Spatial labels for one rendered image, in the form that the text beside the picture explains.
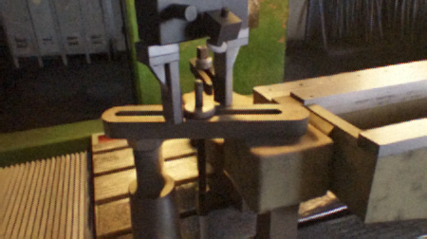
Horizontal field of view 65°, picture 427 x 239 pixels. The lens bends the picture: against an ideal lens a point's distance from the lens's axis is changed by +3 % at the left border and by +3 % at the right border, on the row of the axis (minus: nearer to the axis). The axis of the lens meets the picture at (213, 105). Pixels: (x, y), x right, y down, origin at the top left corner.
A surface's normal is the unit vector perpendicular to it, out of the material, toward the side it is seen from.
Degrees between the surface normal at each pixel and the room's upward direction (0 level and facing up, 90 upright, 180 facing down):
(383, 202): 90
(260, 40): 90
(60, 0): 90
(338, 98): 90
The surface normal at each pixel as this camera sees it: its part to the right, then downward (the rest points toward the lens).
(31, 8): 0.20, 0.39
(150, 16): -0.76, 0.27
